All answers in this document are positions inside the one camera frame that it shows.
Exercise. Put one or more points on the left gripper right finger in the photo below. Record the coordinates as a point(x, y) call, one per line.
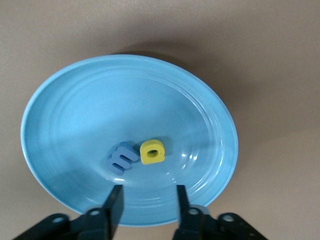
point(187, 222)

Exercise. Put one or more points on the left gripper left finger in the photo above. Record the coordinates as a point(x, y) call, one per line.
point(112, 217)

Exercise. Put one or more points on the yellow letter d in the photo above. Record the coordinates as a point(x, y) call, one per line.
point(145, 160)

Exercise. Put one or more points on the blue letter m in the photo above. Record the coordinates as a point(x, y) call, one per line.
point(125, 152)

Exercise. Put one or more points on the blue plate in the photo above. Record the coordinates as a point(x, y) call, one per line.
point(100, 112)

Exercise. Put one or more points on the brown table cover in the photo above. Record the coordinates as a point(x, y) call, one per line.
point(275, 50)

